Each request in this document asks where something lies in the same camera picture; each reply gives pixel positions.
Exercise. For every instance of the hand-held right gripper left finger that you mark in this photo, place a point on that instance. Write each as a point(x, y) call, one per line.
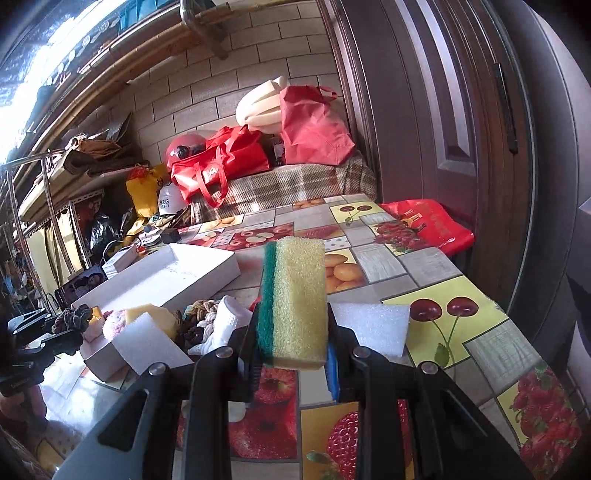
point(244, 350)

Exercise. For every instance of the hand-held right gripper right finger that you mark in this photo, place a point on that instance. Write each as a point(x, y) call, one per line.
point(331, 374)

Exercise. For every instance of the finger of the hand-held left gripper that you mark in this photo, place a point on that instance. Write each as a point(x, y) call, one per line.
point(30, 322)
point(55, 344)

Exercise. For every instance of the white sock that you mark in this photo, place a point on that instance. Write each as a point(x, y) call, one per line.
point(226, 318)

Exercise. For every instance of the white box of soft things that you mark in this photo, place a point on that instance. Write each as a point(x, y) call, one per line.
point(99, 362)

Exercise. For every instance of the white foam sheet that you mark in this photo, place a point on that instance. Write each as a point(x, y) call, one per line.
point(369, 327)
point(147, 341)

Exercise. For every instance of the yellow green scouring sponge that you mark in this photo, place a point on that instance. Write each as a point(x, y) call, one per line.
point(295, 300)

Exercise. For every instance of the white shallow tray box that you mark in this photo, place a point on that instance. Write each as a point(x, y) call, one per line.
point(184, 277)

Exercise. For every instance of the yellow packet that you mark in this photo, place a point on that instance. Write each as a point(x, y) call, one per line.
point(96, 316)

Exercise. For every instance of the dark scrunchie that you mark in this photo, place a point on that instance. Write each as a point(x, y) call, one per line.
point(191, 333)

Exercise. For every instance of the beige braided scrunchie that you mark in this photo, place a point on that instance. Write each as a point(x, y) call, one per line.
point(203, 310)

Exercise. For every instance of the pink knitted pad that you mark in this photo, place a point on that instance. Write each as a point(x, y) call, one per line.
point(115, 325)

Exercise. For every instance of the yellow curtain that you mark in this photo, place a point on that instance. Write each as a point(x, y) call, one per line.
point(41, 249)

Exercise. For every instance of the pale yellow sponge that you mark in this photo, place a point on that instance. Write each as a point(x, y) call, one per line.
point(159, 316)

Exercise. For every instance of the metal shelf rack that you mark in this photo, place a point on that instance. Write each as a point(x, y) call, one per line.
point(59, 230)

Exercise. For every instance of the small white box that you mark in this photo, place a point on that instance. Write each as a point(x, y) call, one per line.
point(122, 258)

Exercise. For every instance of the black plastic bag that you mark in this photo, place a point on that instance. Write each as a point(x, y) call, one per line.
point(106, 230)

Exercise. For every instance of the fruit print tablecloth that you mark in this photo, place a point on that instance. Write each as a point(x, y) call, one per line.
point(415, 277)

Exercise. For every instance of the black charger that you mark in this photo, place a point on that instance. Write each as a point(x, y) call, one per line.
point(170, 236)

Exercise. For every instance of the white helmet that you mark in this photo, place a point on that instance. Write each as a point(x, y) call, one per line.
point(170, 198)

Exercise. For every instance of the yellow plastic bag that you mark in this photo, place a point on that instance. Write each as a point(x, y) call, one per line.
point(143, 194)

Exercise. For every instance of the plaid covered bench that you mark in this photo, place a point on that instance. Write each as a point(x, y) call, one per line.
point(286, 184)

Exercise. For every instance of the red plastic bag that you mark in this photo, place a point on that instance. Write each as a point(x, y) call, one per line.
point(438, 226)

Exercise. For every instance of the folded brown bags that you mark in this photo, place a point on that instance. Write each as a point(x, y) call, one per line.
point(101, 147)

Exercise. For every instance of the red tote bag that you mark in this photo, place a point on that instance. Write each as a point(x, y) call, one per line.
point(231, 161)

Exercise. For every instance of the red helmet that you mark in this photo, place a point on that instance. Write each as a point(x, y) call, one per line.
point(182, 145)

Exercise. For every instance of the red nonwoven bag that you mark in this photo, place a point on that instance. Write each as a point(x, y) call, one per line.
point(314, 129)

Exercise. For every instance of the white foam roll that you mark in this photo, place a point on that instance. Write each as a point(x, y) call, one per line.
point(258, 106)

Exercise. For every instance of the brown wooden door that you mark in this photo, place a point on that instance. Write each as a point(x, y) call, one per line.
point(415, 115)

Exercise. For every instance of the bundle of bamboo poles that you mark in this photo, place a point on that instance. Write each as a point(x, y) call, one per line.
point(138, 46)

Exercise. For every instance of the metal wall bracket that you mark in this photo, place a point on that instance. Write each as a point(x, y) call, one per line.
point(203, 27)

